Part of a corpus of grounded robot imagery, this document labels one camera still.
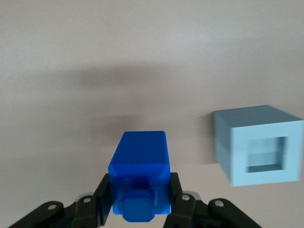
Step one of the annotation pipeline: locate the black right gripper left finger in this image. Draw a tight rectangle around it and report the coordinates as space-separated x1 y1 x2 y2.
4 173 114 228

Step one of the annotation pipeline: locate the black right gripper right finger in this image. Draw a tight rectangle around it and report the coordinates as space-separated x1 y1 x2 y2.
163 171 262 228

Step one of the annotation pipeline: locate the blue plastic block part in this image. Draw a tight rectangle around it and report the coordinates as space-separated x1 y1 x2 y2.
107 131 172 223

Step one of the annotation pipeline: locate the gray square hollow base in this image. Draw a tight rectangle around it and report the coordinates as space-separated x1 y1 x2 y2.
212 104 304 188

